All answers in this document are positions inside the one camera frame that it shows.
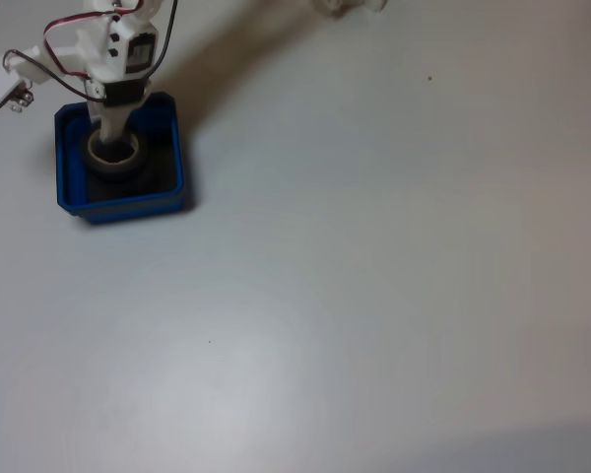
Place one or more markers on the black tape roll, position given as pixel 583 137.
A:
pixel 113 173

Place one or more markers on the blue square plastic box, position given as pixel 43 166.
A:
pixel 69 197

